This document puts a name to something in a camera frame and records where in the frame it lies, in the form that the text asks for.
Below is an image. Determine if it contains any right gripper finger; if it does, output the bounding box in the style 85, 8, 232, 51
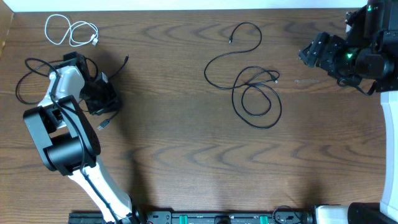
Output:
298, 32, 330, 59
300, 54, 320, 68

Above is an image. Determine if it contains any black usb cable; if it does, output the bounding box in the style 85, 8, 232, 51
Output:
15, 54, 130, 131

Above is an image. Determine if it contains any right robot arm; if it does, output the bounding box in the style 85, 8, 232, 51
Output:
298, 0, 397, 223

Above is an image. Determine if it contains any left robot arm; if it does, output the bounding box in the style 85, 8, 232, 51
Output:
23, 52, 147, 223

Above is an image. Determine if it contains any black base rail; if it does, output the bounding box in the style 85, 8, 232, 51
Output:
68, 210, 315, 224

